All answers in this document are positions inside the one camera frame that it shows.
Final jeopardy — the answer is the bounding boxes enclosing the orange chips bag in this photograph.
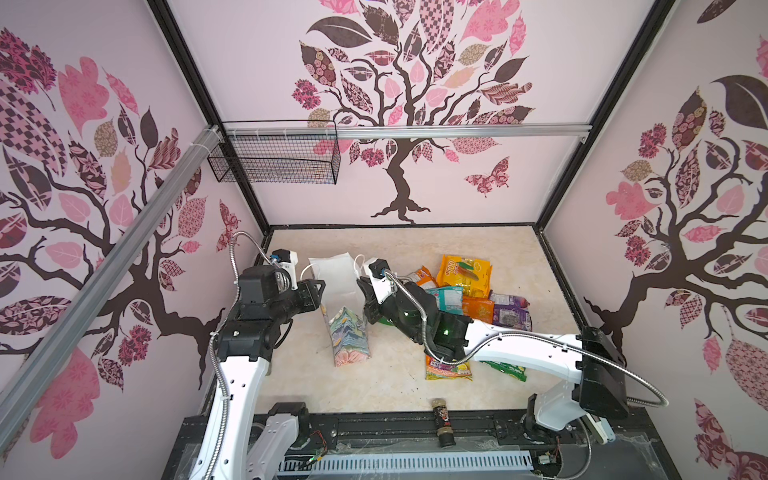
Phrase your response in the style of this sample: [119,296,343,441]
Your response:
[462,297,495,324]

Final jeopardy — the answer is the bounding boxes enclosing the small brown black bottle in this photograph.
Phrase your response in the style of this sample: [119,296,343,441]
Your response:
[432,398,456,448]

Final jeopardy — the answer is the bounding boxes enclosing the yellow orange snack bag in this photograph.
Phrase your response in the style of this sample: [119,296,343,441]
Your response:
[436,255,493,298]

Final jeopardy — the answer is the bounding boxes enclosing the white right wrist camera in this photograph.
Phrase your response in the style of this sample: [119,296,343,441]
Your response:
[363,258,396,304]

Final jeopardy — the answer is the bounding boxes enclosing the black wire basket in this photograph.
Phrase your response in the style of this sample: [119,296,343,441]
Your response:
[208,120,341,185]

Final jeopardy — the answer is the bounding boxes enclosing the purple snack bag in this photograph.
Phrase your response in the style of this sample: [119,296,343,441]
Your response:
[489,292,533,331]

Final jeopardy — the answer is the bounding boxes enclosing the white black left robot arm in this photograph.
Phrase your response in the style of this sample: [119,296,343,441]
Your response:
[189,264,326,479]

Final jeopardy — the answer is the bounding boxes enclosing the aluminium rail left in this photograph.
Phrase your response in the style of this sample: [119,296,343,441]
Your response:
[1,125,222,448]

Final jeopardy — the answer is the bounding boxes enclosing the aluminium rail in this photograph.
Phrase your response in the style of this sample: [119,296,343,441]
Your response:
[1,125,222,448]
[225,123,592,140]

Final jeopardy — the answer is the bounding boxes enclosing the green white snack bag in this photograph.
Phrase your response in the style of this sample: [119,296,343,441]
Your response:
[483,361,527,382]

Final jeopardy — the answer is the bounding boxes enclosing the teal snack bag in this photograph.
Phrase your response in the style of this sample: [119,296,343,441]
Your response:
[426,286,464,315]

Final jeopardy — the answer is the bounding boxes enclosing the floral paper bag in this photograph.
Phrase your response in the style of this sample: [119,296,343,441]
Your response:
[308,253,371,367]

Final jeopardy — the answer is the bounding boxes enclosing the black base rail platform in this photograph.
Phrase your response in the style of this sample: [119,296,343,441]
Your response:
[161,407,682,480]

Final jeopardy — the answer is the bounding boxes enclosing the Fox's fruits candy bag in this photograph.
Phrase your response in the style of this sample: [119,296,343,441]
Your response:
[425,355,472,381]

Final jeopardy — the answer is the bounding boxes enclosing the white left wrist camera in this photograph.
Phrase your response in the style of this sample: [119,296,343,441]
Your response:
[270,249,298,290]

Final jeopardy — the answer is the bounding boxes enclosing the aluminium rail back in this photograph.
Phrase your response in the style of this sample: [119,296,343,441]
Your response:
[225,123,592,140]

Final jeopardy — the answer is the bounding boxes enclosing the orange snack bag with label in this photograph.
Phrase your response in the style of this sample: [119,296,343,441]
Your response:
[406,266,438,290]

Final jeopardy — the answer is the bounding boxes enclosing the white slotted cable duct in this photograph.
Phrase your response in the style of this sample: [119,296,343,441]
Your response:
[276,451,534,478]

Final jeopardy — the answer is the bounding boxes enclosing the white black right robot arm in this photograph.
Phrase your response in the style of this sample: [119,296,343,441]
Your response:
[357,277,629,444]

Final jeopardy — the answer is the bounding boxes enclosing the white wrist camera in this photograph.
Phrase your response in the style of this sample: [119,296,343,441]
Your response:
[363,258,396,304]
[270,249,298,290]

